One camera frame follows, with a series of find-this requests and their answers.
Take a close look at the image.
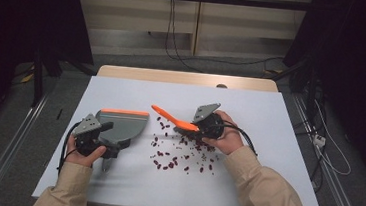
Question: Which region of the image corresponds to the aluminium floor rail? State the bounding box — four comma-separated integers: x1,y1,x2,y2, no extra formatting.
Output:
0,86,53,206
282,94,366,206

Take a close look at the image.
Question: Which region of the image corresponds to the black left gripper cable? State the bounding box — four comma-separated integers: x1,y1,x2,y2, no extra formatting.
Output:
56,120,83,179

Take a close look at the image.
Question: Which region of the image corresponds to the person's right hand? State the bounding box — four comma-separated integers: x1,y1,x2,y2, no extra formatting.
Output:
200,108,248,157

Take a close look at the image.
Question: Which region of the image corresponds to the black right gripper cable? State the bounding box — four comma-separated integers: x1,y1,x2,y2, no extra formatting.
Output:
217,119,262,158

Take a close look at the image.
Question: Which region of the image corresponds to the group of red beans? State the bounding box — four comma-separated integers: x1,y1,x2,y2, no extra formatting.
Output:
147,114,224,177

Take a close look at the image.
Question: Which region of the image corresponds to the grey dustpan with orange edge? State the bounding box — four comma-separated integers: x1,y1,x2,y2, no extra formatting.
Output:
90,106,151,177

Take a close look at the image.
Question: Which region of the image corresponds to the black hanging wall cable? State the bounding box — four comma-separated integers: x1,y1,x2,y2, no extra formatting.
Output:
144,0,289,81

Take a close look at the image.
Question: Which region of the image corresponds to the beige wooden shelf unit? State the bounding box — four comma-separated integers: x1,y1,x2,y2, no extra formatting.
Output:
66,0,314,74

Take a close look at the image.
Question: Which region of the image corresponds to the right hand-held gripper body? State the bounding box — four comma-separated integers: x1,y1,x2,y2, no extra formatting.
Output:
190,100,228,142

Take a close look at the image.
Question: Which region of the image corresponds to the white table cover board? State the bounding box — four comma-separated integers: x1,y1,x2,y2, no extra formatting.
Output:
31,71,336,206

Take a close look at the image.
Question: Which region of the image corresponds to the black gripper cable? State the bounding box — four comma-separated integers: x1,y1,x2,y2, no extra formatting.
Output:
56,120,83,179
217,119,262,158

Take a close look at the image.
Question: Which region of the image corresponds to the person's left hand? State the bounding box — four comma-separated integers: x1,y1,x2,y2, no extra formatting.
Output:
63,134,109,170

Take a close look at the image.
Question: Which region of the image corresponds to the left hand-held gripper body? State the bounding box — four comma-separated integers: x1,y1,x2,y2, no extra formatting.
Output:
70,111,125,161

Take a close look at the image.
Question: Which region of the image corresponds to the black curtain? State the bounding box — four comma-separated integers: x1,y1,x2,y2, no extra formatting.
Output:
271,0,366,192
0,0,100,158

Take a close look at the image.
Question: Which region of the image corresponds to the orange brush with grey bristles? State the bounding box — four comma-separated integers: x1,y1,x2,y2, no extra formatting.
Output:
147,103,219,151

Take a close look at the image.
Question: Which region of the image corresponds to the black metal stand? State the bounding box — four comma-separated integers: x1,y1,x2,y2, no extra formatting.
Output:
28,44,66,110

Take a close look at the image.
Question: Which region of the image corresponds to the white floor cable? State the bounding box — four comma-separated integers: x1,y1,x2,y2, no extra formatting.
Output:
307,99,359,177

